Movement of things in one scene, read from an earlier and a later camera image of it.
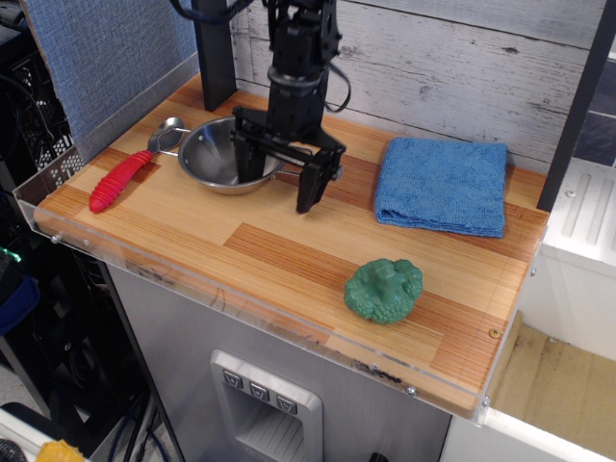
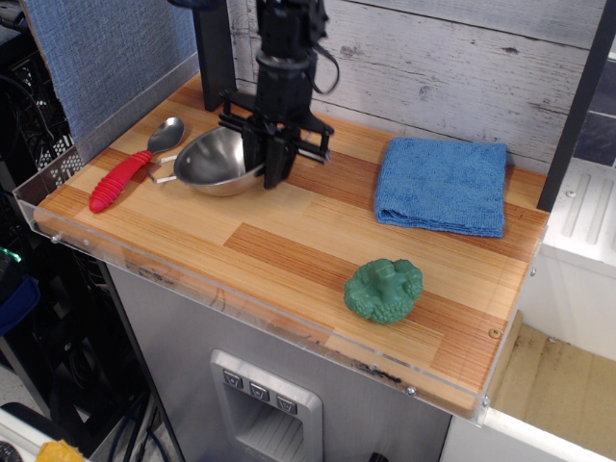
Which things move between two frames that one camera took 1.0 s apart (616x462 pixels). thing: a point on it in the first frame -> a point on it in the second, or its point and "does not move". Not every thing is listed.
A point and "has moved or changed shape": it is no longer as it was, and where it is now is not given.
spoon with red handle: [166, 136] does not move
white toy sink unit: [554, 396] does not move
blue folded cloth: [441, 185] does not move
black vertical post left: [216, 50] does not move
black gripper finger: [315, 179] -> [279, 157]
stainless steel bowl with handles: [207, 157] has moved or changed shape
